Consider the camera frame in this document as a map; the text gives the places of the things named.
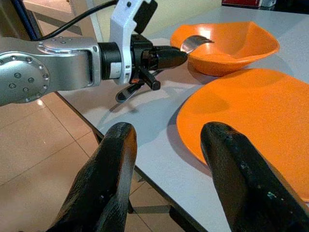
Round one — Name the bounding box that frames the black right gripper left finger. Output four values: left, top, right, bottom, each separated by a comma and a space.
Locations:
47, 122, 138, 232

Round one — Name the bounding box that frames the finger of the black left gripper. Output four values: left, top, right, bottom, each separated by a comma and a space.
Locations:
153, 45, 182, 54
154, 49, 189, 71

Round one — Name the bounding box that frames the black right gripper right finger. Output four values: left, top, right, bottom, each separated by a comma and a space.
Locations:
200, 121, 309, 232

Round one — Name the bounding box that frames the metal spoon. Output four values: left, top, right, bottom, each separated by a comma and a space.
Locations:
180, 35, 215, 55

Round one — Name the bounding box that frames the dark metal utensil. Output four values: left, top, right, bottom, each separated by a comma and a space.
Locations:
115, 83, 146, 104

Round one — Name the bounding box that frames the orange plastic bowl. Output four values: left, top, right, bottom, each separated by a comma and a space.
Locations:
169, 21, 281, 78

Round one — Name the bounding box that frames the orange plastic plate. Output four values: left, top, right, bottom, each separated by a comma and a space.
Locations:
176, 68, 309, 204

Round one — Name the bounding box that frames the red box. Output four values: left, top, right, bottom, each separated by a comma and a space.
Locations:
222, 0, 263, 8

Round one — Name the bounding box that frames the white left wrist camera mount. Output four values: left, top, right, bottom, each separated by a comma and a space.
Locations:
109, 0, 158, 86

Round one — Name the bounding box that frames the black metal table frame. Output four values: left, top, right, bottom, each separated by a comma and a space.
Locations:
56, 91, 209, 232

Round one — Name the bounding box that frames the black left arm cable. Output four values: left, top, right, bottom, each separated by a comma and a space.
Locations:
36, 0, 119, 42

